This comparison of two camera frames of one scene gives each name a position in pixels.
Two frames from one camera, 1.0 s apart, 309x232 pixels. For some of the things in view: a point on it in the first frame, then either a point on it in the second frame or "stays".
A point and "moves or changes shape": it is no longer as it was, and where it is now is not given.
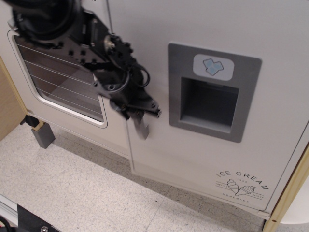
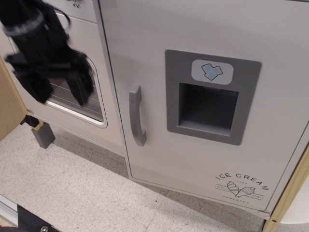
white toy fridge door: x=231 y=79 stays
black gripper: x=128 y=94 → x=45 y=51
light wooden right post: x=271 y=224 stays
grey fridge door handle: x=142 y=129 moves or changes shape
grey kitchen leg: x=44 y=136 stays
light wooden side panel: x=12 y=112 stays
